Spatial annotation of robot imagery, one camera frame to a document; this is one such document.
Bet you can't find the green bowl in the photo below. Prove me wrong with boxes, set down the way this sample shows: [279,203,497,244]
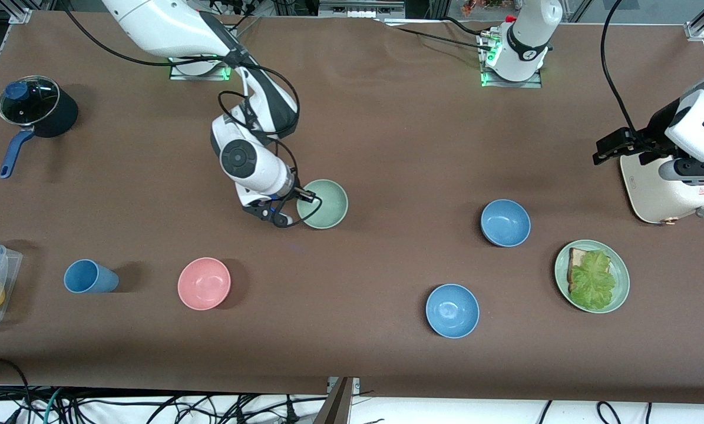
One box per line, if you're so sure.
[296,179,349,230]

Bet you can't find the blue bowl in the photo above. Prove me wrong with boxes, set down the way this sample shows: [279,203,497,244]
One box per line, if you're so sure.
[480,199,531,248]
[425,284,480,339]

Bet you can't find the pink bowl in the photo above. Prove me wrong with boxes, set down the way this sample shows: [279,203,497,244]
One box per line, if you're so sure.
[177,257,232,311]

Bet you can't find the white toaster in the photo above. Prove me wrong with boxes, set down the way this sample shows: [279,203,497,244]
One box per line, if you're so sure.
[620,153,704,225]

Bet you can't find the brown table cover cloth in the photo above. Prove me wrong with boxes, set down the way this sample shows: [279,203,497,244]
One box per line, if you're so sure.
[0,11,704,404]

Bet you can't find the bread slice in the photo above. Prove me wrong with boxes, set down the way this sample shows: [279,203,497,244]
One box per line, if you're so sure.
[567,247,612,293]

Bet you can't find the green plate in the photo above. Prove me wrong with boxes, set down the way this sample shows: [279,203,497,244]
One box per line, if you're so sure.
[554,239,630,314]

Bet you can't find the green lettuce leaf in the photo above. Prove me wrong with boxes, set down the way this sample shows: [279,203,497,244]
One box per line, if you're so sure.
[571,250,617,310]

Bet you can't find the blue cup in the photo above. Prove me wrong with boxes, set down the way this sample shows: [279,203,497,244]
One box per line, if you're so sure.
[64,259,120,294]

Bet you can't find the dark blue saucepan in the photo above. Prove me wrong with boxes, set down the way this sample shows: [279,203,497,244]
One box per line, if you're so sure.
[0,75,80,179]

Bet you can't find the glass lid with blue knob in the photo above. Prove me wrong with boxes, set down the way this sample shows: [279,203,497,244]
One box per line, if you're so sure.
[0,75,61,126]

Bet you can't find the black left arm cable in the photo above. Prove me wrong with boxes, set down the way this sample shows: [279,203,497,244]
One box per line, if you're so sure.
[599,0,644,141]

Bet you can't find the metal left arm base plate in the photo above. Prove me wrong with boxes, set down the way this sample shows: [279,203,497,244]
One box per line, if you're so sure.
[480,29,544,89]

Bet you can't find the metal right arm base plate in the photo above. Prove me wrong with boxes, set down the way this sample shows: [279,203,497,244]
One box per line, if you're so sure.
[169,56,233,81]

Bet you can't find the black base power cable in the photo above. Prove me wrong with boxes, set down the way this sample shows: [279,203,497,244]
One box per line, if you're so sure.
[210,0,261,42]
[381,16,494,54]

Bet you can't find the grey metal frame rail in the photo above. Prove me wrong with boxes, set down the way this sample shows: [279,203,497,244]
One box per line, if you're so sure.
[319,0,405,18]

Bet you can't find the metal support post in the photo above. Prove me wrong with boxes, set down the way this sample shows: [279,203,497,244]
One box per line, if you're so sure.
[313,377,361,424]

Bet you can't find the teal floor cable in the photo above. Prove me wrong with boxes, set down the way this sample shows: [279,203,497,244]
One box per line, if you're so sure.
[44,387,64,424]

